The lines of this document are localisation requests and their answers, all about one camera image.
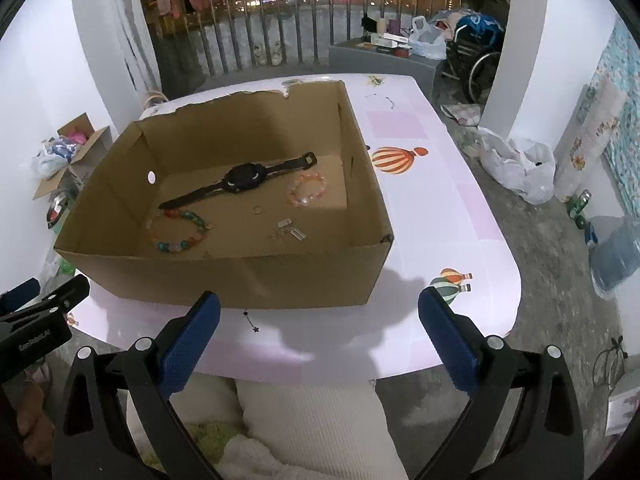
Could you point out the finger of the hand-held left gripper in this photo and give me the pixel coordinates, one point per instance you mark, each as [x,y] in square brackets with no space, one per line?
[55,300]
[20,294]

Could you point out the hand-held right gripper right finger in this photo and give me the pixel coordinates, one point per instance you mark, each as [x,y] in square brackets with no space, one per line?
[450,345]

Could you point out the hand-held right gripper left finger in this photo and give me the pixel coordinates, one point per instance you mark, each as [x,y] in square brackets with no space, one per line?
[190,345]

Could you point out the large brown cardboard box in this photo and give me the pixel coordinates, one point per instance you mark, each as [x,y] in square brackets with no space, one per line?
[225,280]

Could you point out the person's left hand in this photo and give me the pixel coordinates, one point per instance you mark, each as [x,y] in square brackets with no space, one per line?
[37,420]

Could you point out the green round container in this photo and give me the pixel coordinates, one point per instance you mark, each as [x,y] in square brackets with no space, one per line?
[56,210]

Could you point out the blue and white plastic bag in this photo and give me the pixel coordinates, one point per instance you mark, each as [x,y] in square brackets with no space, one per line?
[50,162]

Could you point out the person's white trousers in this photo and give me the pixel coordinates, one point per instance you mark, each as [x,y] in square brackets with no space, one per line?
[310,425]

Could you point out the small open cardboard box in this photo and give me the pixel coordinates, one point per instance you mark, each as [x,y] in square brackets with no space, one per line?
[85,152]

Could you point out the small silver earring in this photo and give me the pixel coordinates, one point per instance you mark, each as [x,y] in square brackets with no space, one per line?
[298,234]
[285,222]

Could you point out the black wrist watch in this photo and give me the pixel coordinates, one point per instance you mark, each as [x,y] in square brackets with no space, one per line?
[242,177]

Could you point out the blue plastic water jug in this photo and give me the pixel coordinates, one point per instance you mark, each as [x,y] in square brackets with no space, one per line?
[615,260]

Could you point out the crumpled white plastic bag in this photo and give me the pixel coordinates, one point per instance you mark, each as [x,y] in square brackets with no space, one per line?
[520,170]

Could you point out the blue patterned cloth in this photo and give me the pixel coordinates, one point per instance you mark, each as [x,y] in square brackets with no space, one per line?
[617,125]

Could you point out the white curtain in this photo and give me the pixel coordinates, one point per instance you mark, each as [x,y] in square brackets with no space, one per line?
[137,35]

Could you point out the wheelchair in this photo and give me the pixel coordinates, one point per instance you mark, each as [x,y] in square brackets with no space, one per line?
[475,60]

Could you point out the grey cabinet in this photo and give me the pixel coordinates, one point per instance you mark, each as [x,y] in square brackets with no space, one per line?
[380,62]

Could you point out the pair of white shoes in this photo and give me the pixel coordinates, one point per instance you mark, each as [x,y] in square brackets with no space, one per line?
[275,55]

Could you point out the metal balcony railing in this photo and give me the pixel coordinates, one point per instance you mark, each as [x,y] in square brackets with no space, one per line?
[300,20]

